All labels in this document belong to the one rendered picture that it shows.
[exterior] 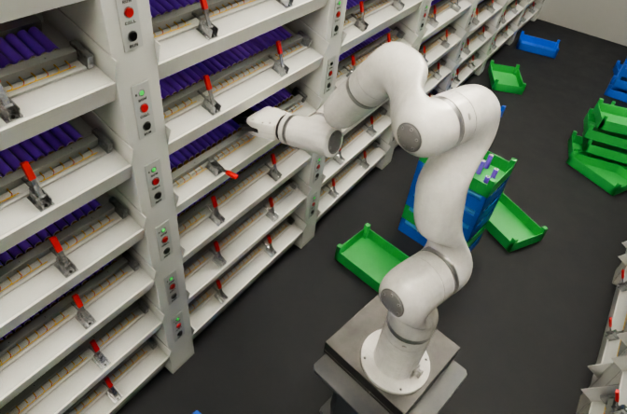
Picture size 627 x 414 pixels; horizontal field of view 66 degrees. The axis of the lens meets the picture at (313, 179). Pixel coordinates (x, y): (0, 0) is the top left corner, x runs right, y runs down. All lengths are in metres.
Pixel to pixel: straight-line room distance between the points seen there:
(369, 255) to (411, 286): 1.04
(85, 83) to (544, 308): 1.82
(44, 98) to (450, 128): 0.68
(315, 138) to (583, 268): 1.55
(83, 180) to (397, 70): 0.64
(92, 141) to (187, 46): 0.27
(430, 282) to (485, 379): 0.87
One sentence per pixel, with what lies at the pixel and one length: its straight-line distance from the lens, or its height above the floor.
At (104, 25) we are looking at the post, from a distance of 0.91.
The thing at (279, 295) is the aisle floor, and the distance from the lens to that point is 1.89.
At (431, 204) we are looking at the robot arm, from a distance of 0.95.
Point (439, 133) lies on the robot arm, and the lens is 0.82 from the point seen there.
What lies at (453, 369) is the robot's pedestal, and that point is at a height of 0.28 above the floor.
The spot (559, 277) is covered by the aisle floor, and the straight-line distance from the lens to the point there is 2.32.
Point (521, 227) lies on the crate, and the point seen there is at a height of 0.00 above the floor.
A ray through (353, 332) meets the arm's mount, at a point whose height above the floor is 0.33.
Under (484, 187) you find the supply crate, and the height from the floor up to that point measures 0.44.
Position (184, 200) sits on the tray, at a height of 0.69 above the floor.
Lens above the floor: 1.54
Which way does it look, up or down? 40 degrees down
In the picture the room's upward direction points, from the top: 7 degrees clockwise
